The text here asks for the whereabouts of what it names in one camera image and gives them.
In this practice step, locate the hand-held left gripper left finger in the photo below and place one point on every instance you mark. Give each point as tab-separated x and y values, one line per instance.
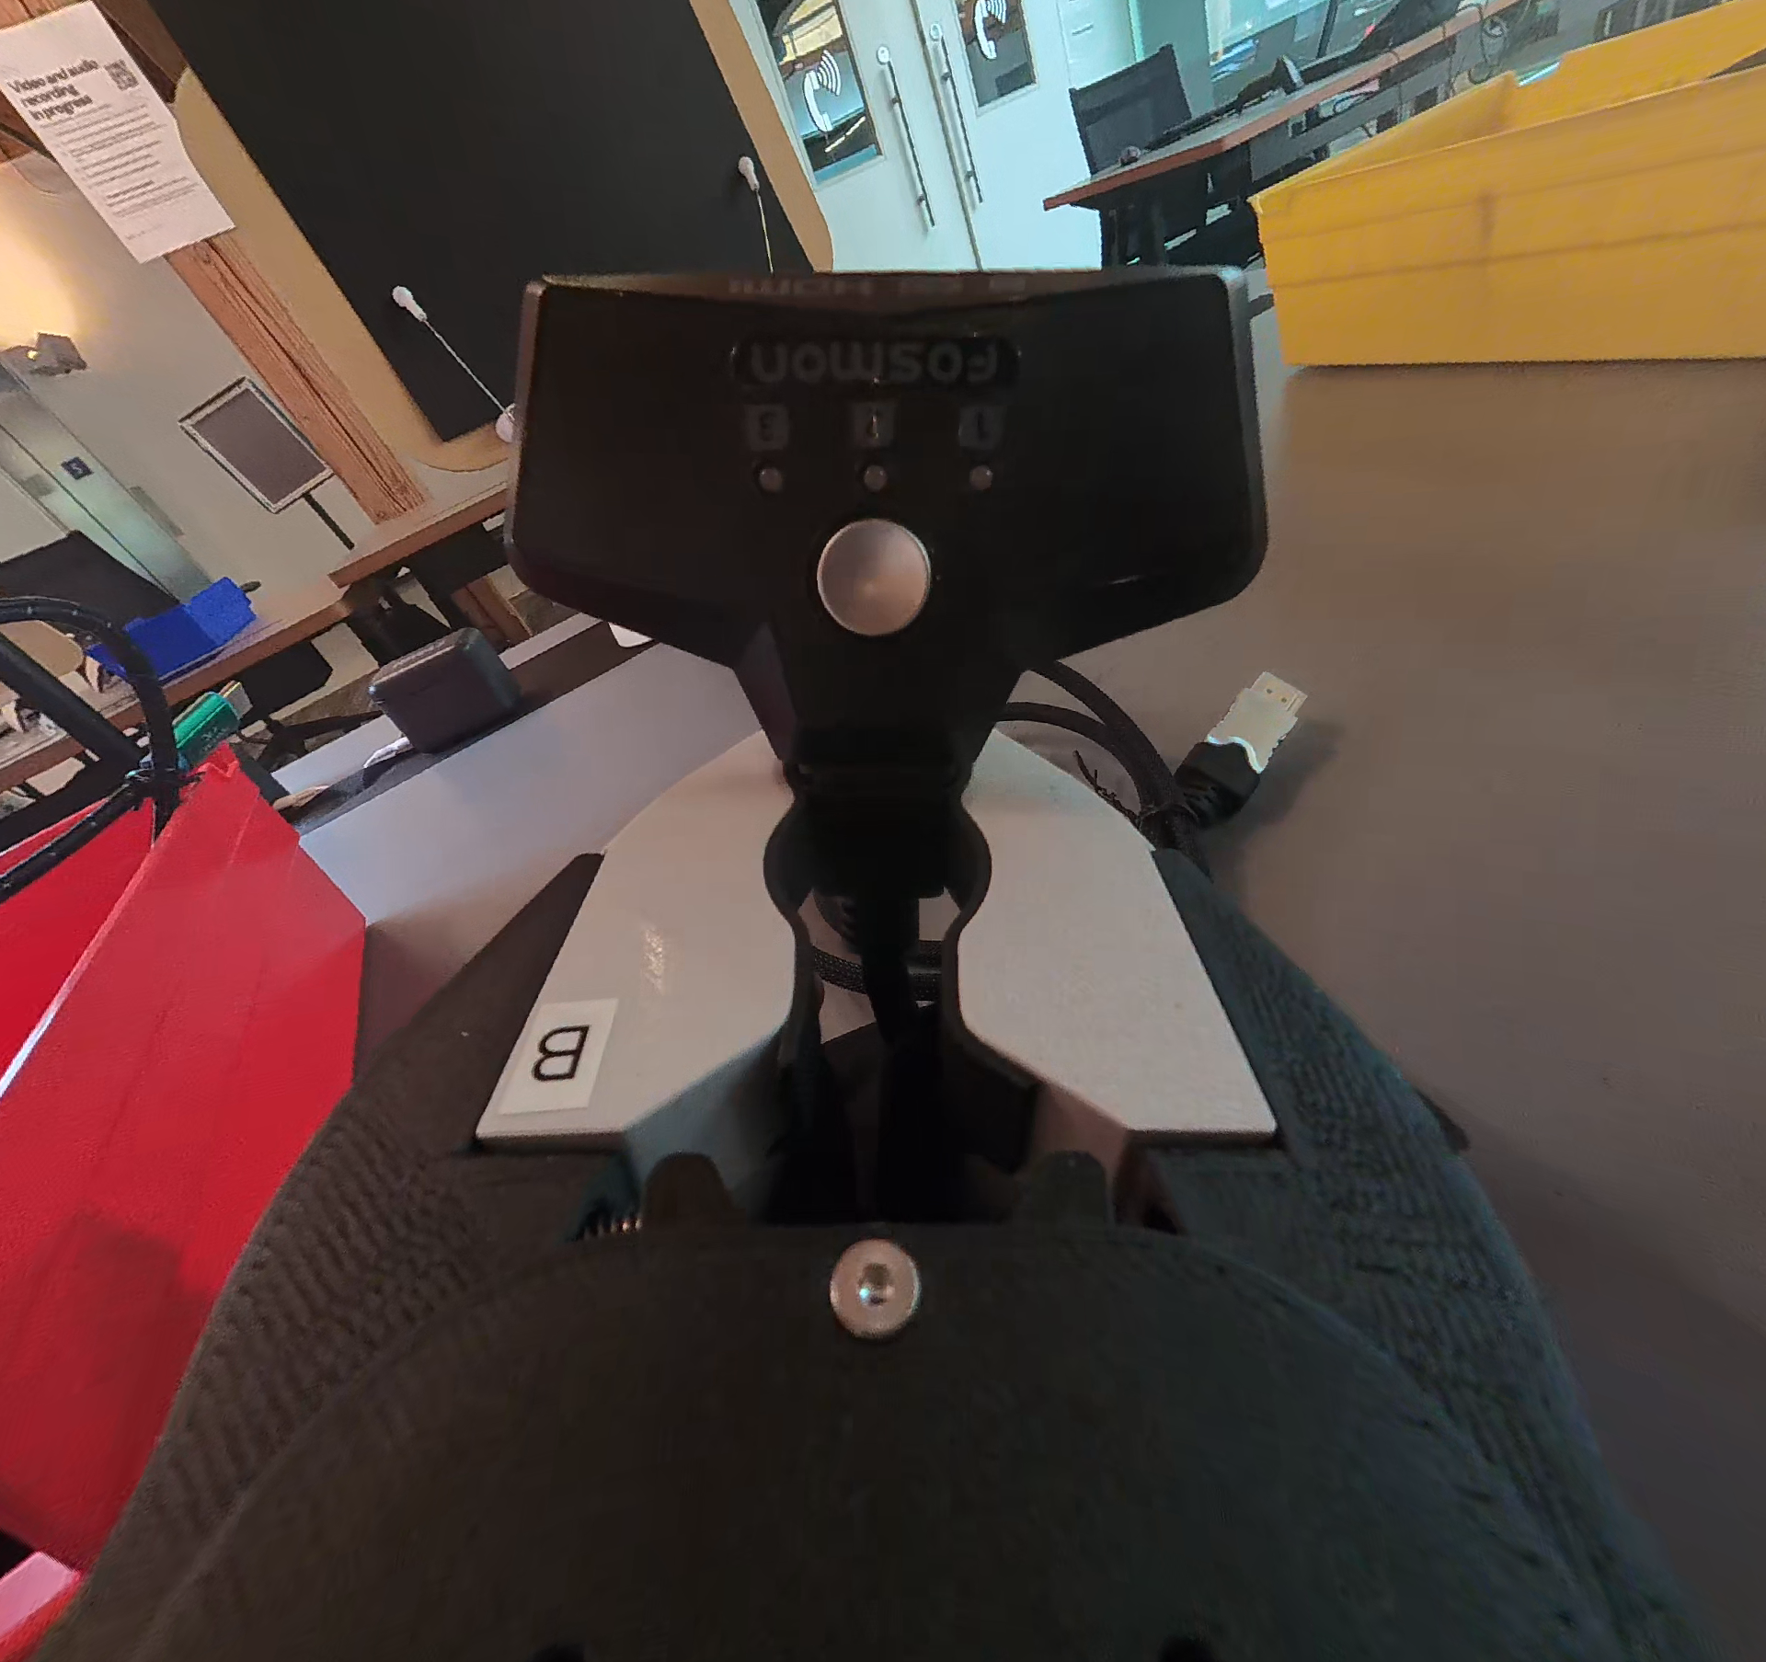
648	973

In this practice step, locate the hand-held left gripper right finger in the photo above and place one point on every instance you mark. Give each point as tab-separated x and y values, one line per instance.
1104	1000

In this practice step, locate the red plastic bin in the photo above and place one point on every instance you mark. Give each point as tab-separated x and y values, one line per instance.
165	1138

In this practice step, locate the yellow plastic bin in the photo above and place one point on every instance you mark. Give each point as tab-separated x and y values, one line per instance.
1517	226

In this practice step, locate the brown-topped office desk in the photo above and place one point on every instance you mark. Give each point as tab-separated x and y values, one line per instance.
1242	130
428	531

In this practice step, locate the long wooden table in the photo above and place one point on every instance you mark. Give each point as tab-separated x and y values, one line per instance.
276	634

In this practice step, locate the green plastic bin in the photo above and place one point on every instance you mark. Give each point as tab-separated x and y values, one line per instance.
207	716

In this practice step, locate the blue plastic bin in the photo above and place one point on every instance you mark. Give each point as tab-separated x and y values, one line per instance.
179	626

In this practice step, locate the fiducial marker sign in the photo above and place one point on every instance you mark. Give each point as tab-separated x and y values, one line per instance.
255	441

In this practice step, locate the wood-framed black panel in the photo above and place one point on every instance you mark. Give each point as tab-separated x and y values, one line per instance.
483	104

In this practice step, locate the black mesh desk chair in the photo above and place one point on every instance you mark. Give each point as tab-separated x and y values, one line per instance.
1131	104

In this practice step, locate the white double door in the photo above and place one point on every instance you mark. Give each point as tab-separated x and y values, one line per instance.
910	61

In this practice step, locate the white paper notice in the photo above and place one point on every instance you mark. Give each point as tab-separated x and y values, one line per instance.
110	130

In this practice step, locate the wall lamp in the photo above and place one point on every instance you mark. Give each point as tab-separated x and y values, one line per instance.
48	356

